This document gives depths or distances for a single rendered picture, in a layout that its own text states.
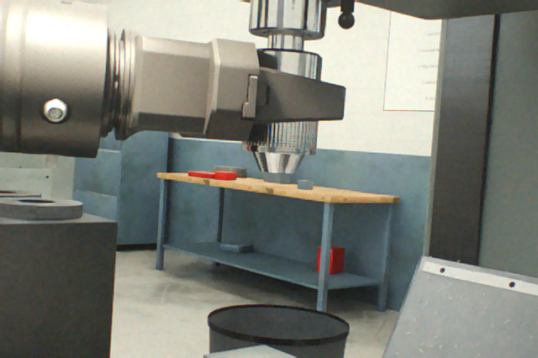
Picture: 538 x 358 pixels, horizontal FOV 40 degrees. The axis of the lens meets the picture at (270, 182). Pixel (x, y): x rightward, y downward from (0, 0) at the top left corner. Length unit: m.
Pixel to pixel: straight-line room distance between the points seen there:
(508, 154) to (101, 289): 0.43
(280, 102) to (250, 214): 6.60
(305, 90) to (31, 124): 0.15
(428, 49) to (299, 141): 5.30
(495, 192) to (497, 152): 0.04
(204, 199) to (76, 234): 6.88
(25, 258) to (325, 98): 0.37
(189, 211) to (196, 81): 7.41
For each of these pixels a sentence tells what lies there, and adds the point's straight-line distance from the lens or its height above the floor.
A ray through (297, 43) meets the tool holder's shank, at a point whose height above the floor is 1.27.
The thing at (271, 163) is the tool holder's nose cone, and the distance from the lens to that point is 0.45.
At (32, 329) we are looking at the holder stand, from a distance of 0.73.
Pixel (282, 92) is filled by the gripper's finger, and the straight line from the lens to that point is 0.43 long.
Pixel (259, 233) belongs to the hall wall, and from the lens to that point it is 6.94.
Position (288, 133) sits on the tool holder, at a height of 1.22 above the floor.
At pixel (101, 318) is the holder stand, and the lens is 0.76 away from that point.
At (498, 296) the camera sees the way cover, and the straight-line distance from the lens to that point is 0.79.
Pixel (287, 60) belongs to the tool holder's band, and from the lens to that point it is 0.44.
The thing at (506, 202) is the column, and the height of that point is 1.17.
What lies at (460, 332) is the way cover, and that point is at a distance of 0.79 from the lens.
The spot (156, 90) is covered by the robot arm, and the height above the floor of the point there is 1.24.
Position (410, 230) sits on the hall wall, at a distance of 5.71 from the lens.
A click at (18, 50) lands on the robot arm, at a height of 1.25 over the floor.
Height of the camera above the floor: 1.21
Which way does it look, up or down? 3 degrees down
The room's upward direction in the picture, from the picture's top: 4 degrees clockwise
